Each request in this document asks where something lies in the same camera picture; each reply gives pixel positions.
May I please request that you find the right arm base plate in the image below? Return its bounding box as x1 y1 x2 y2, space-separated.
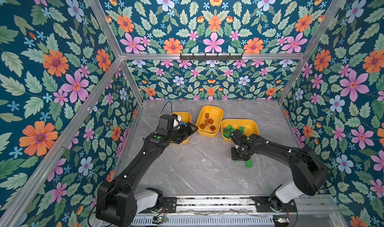
251 196 297 213

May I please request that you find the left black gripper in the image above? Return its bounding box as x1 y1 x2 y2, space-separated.
167 120 199 144

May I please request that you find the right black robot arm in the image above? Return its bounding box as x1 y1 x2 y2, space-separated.
230 130 330 205

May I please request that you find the middle yellow plastic bin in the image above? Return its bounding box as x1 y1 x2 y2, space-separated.
197 106 224 138

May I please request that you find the brown lego brick cluster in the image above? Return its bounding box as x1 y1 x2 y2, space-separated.
199 118 217 133

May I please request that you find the left yellow plastic bin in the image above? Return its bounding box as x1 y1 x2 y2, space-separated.
171 112 192 145

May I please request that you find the right yellow plastic bin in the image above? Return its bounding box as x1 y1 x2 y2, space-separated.
221 119 259 143

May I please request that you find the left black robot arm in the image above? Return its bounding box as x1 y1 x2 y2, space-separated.
95 123 198 227

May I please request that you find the black bracket on back rail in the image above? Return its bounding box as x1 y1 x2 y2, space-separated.
179 53 243 62

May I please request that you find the yellow plastic bin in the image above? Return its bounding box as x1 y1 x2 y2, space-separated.
221 119 259 143
171 112 192 145
197 106 224 138

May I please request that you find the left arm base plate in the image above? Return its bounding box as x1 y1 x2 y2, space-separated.
141 197 178 214

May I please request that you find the aluminium front rail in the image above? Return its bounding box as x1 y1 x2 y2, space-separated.
131 195 348 227

